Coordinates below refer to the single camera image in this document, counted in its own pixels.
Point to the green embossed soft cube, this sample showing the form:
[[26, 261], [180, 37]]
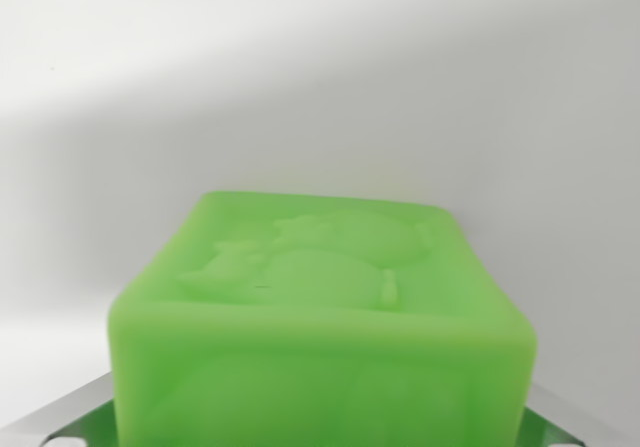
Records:
[[320, 327]]

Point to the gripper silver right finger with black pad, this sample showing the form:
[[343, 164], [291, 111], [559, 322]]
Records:
[[575, 422]]

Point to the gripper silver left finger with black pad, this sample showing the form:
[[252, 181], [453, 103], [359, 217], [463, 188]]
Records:
[[60, 412]]

